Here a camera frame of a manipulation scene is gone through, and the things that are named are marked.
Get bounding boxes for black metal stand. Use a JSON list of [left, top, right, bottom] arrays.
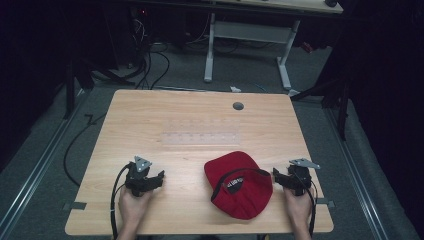
[[289, 74, 352, 142], [62, 56, 138, 121]]

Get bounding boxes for person's right hand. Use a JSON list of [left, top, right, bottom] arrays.
[[283, 185, 315, 230]]

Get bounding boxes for person's left hand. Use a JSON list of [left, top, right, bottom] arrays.
[[117, 185, 154, 232]]

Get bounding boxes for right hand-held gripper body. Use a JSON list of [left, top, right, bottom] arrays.
[[285, 157, 321, 197]]

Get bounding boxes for bundle of black cables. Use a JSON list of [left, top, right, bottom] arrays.
[[131, 14, 172, 91]]

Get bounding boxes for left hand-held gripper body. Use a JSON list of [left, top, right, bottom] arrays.
[[124, 155, 155, 198]]

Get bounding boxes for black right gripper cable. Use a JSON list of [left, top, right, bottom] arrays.
[[293, 172, 318, 238]]

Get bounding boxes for metal floor rail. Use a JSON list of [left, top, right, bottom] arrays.
[[0, 87, 92, 238], [322, 105, 392, 240]]

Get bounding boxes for grey tape strip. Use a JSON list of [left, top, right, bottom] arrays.
[[315, 197, 336, 208], [62, 201, 88, 211]]

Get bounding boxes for black floor cable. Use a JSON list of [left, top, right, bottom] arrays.
[[62, 112, 108, 188]]

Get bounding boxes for white-framed desk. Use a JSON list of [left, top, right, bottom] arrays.
[[156, 0, 345, 98]]

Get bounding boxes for red baseball cap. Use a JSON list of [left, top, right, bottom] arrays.
[[203, 150, 274, 221]]

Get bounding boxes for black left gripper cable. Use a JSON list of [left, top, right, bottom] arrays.
[[109, 162, 134, 240]]

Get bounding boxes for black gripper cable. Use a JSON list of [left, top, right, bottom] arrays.
[[293, 172, 318, 238], [109, 162, 134, 240]]

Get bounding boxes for clear plastic ruler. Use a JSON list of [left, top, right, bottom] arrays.
[[161, 131, 242, 146]]

